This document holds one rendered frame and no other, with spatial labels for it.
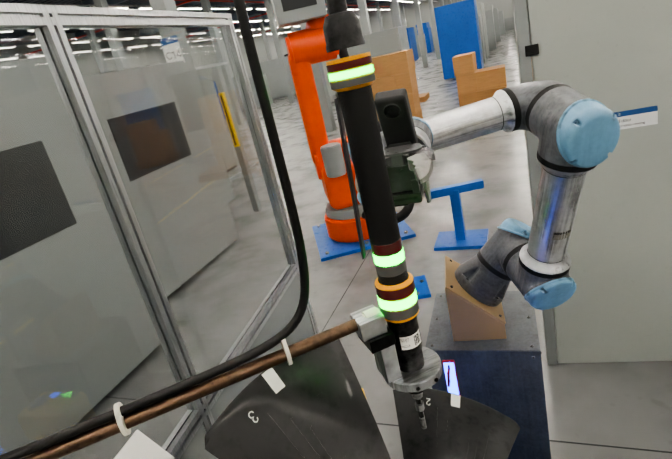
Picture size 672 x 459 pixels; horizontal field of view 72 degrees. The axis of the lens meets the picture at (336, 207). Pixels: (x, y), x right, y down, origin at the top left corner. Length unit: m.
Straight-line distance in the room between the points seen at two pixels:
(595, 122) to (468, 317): 0.63
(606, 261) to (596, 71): 0.91
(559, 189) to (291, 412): 0.70
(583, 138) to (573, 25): 1.35
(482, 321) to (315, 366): 0.75
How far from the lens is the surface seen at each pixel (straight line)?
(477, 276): 1.34
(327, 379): 0.68
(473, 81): 9.74
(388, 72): 8.52
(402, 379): 0.57
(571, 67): 2.30
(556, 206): 1.09
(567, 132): 0.97
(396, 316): 0.52
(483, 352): 1.36
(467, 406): 0.94
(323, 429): 0.67
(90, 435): 0.53
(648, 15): 2.36
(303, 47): 4.45
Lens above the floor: 1.83
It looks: 18 degrees down
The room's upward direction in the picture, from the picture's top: 13 degrees counter-clockwise
